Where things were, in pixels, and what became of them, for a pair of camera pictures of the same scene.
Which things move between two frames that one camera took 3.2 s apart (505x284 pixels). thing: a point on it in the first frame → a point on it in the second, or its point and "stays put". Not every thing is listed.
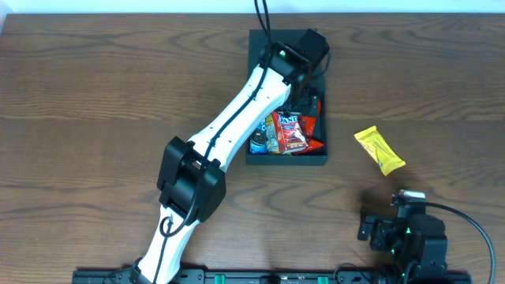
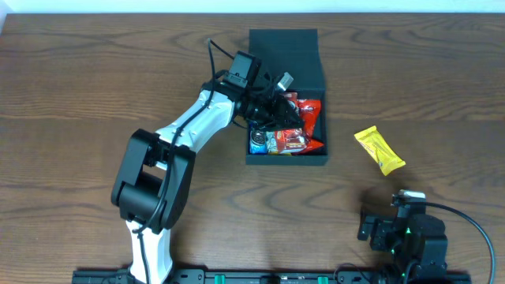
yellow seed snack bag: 271,137 stays put
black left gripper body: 306,105 → 272,112
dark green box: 257,39 stays put
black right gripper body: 376,229 stays put
